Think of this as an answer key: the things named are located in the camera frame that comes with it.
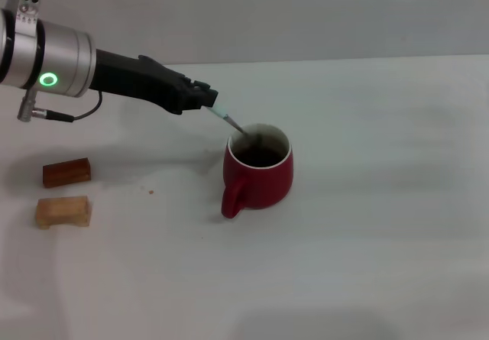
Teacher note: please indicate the dark red-brown wooden block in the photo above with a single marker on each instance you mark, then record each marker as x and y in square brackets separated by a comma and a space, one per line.
[67, 172]

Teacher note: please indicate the red ceramic mug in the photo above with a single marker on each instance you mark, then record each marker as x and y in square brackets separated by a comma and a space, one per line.
[267, 187]

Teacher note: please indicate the dark coffee liquid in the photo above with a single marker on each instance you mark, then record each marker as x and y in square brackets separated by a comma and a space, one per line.
[263, 157]

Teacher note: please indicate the light tan wooden block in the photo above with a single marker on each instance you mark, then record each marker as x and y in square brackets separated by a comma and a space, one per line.
[63, 210]

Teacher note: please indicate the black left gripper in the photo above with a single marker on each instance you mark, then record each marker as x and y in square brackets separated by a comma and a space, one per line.
[141, 80]

